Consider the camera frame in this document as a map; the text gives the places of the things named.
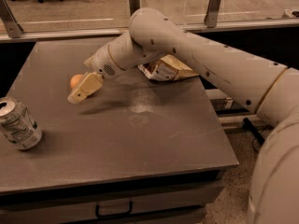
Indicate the silver green soda can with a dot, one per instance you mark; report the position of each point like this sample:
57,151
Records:
18,125

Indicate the black drawer handle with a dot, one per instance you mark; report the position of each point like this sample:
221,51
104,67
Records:
109,210

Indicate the metal railing bracket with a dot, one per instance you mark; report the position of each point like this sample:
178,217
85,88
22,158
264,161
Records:
134,5
13,29
212,13

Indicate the brown white chip bag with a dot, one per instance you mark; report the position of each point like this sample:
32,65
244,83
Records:
167,68

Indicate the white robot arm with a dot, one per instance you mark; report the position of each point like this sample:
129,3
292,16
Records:
268,89

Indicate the orange fruit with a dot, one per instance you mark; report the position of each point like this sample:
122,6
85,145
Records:
75,80

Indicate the black stand legs with cables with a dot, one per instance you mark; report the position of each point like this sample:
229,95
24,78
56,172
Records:
258,140

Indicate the right metal railing bracket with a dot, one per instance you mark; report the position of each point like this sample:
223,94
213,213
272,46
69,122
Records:
212,13

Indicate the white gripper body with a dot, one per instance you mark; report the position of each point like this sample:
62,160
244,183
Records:
103,62

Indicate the grey cabinet with drawer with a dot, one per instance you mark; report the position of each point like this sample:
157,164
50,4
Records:
159,145

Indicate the middle metal railing bracket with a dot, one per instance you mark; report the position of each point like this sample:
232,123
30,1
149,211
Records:
134,5

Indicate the left metal railing bracket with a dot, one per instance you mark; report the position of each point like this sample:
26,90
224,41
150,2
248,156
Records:
13,29

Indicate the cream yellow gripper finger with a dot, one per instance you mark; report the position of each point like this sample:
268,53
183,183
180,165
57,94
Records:
89,84

